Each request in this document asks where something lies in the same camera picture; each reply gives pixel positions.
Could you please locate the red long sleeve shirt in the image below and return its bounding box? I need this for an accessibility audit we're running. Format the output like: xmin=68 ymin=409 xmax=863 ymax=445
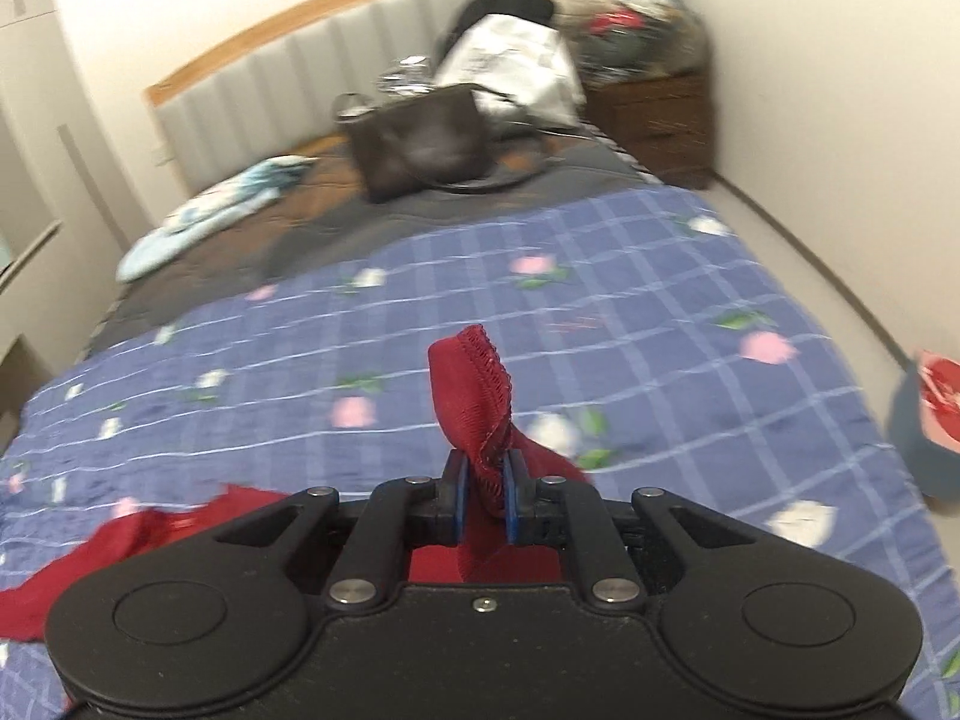
xmin=2 ymin=325 xmax=587 ymax=642

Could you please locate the plastic bag of clothes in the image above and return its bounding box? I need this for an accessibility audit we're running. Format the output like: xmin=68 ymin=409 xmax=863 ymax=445
xmin=555 ymin=0 xmax=709 ymax=86

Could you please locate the blue floral plaid quilt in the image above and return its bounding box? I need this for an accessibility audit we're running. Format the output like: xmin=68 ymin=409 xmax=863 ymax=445
xmin=2 ymin=187 xmax=958 ymax=718

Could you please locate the dark grey bed sheet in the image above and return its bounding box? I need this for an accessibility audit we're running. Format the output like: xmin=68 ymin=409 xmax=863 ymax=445
xmin=83 ymin=130 xmax=659 ymax=359

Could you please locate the light blue floral pillow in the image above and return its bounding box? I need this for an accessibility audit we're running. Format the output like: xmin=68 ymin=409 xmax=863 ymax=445
xmin=116 ymin=154 xmax=316 ymax=284

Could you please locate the brown leather handbag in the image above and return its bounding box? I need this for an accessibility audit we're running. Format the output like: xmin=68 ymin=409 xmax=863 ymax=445
xmin=334 ymin=83 xmax=553 ymax=203

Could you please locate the dark wooden nightstand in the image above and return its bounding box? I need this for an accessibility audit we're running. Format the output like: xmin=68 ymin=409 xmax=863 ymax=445
xmin=584 ymin=71 xmax=716 ymax=188

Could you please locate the silver patterned pouch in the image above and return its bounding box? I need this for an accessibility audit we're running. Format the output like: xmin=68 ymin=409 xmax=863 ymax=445
xmin=377 ymin=54 xmax=434 ymax=98

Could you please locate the wooden padded headboard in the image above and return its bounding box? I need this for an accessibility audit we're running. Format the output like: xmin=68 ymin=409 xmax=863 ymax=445
xmin=146 ymin=0 xmax=469 ymax=195

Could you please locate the white shopping bag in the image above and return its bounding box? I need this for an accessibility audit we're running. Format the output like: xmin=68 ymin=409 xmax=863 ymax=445
xmin=433 ymin=13 xmax=586 ymax=132

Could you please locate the black backpack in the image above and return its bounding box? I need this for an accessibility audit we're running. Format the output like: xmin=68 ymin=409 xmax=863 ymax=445
xmin=448 ymin=0 xmax=556 ymax=46

